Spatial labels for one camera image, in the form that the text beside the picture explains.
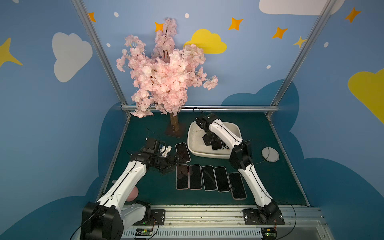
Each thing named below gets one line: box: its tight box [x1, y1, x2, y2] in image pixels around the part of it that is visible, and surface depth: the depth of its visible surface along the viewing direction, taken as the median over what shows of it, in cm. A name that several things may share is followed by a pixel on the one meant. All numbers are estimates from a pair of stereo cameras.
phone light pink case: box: [213, 166, 231, 193], surface depth 89 cm
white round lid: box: [262, 147, 280, 162], surface depth 100 cm
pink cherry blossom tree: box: [116, 18, 219, 132], surface depth 68 cm
